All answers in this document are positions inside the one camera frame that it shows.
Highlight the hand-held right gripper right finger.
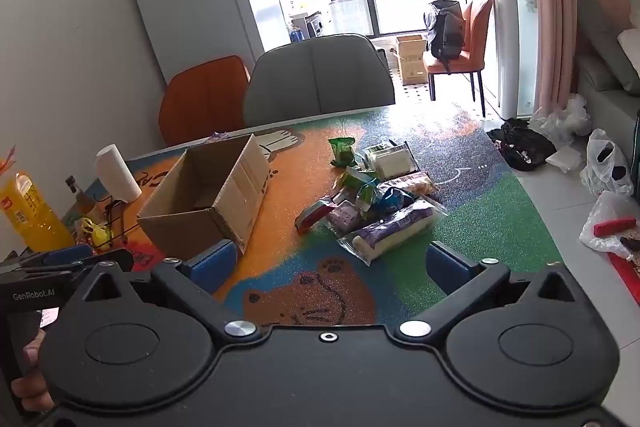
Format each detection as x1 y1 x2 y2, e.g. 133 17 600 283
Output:
395 241 581 343

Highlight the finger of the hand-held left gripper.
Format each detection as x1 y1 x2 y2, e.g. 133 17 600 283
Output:
0 245 95 273
72 249 135 281

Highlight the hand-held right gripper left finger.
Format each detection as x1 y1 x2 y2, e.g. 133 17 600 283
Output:
75 239 263 343

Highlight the cardboard box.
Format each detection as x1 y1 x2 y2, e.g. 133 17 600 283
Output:
136 133 273 255

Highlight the blue snack packet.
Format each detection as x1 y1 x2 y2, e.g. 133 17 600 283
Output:
375 187 413 212

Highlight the brown snack packet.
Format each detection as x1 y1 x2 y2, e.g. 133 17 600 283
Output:
385 172 440 198

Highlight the light green snack packet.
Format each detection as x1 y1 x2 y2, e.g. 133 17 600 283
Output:
356 184 382 220

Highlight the red white snack packet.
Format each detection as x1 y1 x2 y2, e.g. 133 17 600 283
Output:
295 199 341 235

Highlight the pink purple snack packet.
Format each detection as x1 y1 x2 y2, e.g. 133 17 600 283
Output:
327 202 366 233

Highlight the clear white cake packet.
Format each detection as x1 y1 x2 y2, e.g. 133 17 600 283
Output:
372 143 421 182

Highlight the green clear-ended snack packet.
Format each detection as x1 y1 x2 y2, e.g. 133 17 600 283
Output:
336 169 381 195

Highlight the dark green snack packet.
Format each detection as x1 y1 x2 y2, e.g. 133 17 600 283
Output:
327 137 358 168

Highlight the person's left hand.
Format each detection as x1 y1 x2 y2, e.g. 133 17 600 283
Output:
10 338 55 414

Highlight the yellow plastic bag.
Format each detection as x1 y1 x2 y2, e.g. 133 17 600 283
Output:
75 217 113 250

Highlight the brown glass bottle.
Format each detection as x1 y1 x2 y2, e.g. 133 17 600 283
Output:
65 176 101 228

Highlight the yellow oil bottle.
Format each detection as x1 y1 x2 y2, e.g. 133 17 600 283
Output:
0 172 75 253

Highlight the white paper towel roll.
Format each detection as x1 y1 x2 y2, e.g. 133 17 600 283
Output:
95 144 143 204

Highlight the colourful printed table mat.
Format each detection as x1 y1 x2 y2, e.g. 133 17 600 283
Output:
80 102 566 333

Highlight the black bag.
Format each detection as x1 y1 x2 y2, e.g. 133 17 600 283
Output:
487 118 557 172

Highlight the white foam box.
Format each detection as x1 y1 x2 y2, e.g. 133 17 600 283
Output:
545 146 583 172

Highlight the clear plastic bag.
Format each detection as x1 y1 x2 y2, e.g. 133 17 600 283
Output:
580 192 640 258

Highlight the red tube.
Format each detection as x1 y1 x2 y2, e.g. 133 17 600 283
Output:
593 218 637 237

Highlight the white plastic bag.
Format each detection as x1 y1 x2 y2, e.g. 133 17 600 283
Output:
530 94 593 138
580 128 633 198

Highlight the brown cardboard carton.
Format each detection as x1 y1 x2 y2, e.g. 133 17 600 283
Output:
395 35 430 86

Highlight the grey chair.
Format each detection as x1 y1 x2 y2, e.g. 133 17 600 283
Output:
242 34 396 128

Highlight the grey sofa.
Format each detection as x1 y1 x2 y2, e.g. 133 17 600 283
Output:
575 0 640 168

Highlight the black grey backpack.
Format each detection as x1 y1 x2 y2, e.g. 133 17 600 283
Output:
423 0 467 61

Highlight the orange dining chair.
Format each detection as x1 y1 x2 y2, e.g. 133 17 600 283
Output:
422 0 496 118
459 1 475 54

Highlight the white appliance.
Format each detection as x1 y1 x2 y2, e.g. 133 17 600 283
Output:
292 9 333 40

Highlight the white fridge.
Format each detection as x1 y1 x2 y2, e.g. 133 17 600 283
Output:
131 0 293 85

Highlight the white pillow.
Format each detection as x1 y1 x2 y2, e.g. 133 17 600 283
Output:
617 27 640 95

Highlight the black wire rack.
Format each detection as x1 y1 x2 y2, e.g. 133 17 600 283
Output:
100 194 138 248

